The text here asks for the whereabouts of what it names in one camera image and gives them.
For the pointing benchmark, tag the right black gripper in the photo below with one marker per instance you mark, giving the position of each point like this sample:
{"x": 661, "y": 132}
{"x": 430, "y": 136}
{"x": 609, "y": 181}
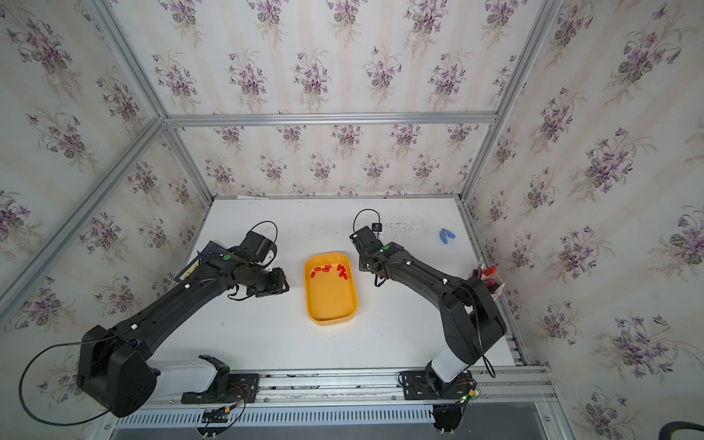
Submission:
{"x": 360, "y": 264}

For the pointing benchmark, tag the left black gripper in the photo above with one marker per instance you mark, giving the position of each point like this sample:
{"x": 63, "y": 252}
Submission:
{"x": 278, "y": 285}

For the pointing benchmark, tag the yellow plastic storage box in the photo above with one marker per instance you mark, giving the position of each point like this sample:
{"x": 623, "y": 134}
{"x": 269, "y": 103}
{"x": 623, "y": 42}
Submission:
{"x": 330, "y": 300}

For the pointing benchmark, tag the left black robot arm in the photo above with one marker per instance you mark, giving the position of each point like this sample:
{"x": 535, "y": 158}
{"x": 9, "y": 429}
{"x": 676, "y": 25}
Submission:
{"x": 113, "y": 366}

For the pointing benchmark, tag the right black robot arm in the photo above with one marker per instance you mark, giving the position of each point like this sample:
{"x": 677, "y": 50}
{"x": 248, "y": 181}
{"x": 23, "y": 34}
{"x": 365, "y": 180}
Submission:
{"x": 470, "y": 317}

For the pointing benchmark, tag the dark blue booklet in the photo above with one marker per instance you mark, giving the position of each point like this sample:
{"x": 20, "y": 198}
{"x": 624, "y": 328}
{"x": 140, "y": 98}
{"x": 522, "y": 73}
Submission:
{"x": 211, "y": 248}

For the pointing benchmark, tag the blue plastic clip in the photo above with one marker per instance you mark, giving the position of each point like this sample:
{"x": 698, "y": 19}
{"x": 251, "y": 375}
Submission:
{"x": 446, "y": 236}

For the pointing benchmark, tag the pink pen holder cup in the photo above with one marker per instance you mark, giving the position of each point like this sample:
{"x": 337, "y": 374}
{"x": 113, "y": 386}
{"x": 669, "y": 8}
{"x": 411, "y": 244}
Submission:
{"x": 491, "y": 277}

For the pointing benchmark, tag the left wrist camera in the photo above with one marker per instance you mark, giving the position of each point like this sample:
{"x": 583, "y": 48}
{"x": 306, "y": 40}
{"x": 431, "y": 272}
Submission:
{"x": 257, "y": 249}

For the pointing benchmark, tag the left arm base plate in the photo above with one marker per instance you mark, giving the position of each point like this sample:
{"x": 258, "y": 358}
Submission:
{"x": 226, "y": 390}

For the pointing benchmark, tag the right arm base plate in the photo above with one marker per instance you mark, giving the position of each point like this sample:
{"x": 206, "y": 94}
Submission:
{"x": 424, "y": 385}

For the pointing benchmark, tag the aluminium rail frame front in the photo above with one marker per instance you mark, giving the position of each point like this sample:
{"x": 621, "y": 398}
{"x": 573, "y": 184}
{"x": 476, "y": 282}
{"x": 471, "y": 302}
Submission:
{"x": 376, "y": 396}

